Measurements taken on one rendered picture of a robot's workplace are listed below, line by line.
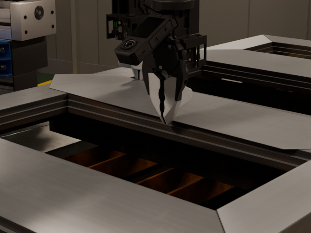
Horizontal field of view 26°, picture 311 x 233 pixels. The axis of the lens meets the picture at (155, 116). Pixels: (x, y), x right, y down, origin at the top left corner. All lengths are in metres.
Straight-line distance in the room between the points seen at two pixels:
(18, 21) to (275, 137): 0.79
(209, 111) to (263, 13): 3.27
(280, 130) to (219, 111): 0.15
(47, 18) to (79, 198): 0.93
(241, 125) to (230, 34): 3.44
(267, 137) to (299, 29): 3.33
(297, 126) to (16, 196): 0.51
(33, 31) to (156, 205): 0.93
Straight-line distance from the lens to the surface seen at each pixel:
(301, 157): 1.05
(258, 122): 1.18
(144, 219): 0.80
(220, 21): 4.60
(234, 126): 1.14
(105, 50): 5.09
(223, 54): 1.75
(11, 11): 1.66
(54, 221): 0.80
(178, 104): 1.13
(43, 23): 1.72
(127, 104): 1.27
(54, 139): 1.62
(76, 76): 1.51
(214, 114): 1.21
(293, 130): 1.14
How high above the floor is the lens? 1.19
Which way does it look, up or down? 16 degrees down
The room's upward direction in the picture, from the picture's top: straight up
